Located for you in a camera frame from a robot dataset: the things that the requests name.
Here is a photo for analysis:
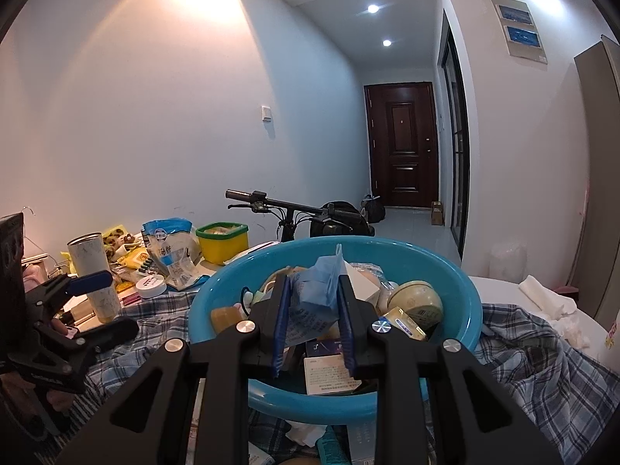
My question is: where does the orange-yellow plastic case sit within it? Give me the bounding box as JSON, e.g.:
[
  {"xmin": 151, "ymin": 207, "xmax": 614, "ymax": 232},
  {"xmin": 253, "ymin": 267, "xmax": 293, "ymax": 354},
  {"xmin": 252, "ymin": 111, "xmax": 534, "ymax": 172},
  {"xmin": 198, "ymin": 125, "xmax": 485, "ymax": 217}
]
[{"xmin": 210, "ymin": 307, "xmax": 246, "ymax": 335}]

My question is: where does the light blue soft packet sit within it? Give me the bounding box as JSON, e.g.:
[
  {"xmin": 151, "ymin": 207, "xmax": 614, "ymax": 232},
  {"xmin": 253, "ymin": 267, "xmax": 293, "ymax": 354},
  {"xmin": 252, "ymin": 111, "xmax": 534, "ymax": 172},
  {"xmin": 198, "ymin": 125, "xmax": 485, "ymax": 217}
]
[{"xmin": 286, "ymin": 245, "xmax": 347, "ymax": 346}]

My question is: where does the blue plaid cloth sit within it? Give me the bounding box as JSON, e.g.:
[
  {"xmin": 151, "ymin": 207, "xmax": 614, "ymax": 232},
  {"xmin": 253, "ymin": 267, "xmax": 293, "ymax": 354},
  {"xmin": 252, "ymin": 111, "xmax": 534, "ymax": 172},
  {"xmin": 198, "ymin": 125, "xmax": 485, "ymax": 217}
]
[{"xmin": 59, "ymin": 292, "xmax": 619, "ymax": 464}]

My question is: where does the white marbled tumbler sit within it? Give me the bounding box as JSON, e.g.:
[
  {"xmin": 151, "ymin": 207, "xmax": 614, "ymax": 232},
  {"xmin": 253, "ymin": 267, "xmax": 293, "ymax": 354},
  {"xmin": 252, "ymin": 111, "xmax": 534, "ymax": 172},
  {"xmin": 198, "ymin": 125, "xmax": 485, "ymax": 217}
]
[{"xmin": 67, "ymin": 232, "xmax": 121, "ymax": 323}]

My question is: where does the white jar blue base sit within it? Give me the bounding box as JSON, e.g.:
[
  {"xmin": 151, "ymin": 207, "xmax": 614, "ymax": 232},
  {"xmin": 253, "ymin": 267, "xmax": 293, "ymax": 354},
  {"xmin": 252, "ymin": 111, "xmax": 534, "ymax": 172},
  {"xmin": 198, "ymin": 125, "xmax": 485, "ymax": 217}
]
[{"xmin": 136, "ymin": 274, "xmax": 167, "ymax": 299}]

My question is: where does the blue plastic basin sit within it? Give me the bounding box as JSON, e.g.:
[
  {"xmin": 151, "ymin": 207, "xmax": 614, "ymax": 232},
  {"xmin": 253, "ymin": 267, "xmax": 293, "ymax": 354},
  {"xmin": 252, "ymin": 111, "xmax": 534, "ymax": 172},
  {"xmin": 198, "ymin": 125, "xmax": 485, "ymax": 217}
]
[{"xmin": 187, "ymin": 235, "xmax": 484, "ymax": 426}]

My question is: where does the yellow snack bag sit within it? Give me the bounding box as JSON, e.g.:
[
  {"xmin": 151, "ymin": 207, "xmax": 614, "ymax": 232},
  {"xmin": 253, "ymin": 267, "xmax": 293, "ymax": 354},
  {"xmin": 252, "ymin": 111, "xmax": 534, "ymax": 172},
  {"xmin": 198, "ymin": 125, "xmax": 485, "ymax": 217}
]
[{"xmin": 61, "ymin": 225, "xmax": 147, "ymax": 281}]

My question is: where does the gold cardboard box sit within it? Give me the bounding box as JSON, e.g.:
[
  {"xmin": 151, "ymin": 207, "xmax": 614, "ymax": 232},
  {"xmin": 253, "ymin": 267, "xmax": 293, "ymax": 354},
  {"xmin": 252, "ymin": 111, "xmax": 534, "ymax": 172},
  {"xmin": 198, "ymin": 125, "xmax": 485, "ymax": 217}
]
[{"xmin": 382, "ymin": 307, "xmax": 427, "ymax": 341}]

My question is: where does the white text box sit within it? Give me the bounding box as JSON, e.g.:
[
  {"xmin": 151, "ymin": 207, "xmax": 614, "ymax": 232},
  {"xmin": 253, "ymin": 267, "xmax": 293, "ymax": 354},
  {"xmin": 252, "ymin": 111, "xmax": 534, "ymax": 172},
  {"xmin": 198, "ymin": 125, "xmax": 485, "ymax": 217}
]
[{"xmin": 304, "ymin": 355, "xmax": 362, "ymax": 396}]

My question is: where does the round cream jar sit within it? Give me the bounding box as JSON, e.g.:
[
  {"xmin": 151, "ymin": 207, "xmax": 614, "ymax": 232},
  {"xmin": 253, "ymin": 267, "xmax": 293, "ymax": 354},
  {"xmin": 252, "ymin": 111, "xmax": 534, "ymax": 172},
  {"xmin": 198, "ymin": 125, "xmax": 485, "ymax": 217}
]
[{"xmin": 388, "ymin": 280, "xmax": 444, "ymax": 330}]

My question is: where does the white towel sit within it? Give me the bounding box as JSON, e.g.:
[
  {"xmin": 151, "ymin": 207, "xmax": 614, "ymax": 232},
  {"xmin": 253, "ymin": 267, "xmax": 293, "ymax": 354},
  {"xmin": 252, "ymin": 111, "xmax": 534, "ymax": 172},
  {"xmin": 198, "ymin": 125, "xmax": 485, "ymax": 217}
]
[{"xmin": 518, "ymin": 275, "xmax": 589, "ymax": 351}]

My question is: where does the dark blue small box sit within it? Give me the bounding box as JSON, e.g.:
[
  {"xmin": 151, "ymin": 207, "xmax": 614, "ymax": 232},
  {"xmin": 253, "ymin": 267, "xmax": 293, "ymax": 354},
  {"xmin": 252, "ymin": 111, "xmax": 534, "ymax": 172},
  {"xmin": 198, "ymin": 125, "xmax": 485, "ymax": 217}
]
[{"xmin": 306, "ymin": 339, "xmax": 343, "ymax": 358}]

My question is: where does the blue white snack bag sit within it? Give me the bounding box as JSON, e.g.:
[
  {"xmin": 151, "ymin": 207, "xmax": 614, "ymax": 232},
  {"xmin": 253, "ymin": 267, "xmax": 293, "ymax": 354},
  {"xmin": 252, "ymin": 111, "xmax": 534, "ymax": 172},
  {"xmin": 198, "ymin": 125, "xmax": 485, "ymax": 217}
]
[{"xmin": 142, "ymin": 217, "xmax": 209, "ymax": 291}]

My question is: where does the yellow box green lid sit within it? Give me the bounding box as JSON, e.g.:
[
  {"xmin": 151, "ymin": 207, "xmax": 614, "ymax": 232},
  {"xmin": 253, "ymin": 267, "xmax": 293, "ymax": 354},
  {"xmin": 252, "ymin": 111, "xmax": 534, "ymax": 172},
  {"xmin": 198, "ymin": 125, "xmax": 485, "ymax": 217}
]
[{"xmin": 195, "ymin": 222, "xmax": 249, "ymax": 265}]

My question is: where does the beige tall cabinet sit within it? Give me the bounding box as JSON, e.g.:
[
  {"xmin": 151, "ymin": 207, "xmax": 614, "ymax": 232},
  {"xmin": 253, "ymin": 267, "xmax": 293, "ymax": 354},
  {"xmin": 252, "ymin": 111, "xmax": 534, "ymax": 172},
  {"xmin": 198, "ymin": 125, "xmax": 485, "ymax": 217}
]
[{"xmin": 573, "ymin": 36, "xmax": 619, "ymax": 329}]

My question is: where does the dark wooden door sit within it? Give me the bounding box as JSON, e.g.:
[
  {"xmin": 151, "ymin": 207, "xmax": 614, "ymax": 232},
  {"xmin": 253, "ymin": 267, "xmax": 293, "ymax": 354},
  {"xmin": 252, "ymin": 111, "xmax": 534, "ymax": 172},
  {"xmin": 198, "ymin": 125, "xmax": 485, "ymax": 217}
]
[{"xmin": 363, "ymin": 82, "xmax": 439, "ymax": 209}]

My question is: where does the bicycle with black handlebar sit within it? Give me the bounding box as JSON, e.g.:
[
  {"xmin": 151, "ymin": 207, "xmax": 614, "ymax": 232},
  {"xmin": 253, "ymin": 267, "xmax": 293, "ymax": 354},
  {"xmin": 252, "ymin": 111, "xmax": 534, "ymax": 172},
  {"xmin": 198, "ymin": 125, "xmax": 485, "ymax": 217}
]
[{"xmin": 225, "ymin": 189, "xmax": 375, "ymax": 243}]

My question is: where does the white wall switch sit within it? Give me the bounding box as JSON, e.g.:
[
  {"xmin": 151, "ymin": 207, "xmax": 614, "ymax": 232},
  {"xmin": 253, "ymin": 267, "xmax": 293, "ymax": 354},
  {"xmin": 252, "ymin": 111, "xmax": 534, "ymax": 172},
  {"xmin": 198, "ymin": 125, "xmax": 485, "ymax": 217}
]
[{"xmin": 261, "ymin": 105, "xmax": 272, "ymax": 122}]

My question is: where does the wall electrical panel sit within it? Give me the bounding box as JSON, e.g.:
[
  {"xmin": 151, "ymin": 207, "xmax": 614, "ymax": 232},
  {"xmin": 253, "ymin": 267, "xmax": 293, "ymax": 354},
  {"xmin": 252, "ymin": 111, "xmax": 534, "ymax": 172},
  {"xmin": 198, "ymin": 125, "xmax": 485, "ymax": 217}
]
[{"xmin": 491, "ymin": 0, "xmax": 548, "ymax": 64}]

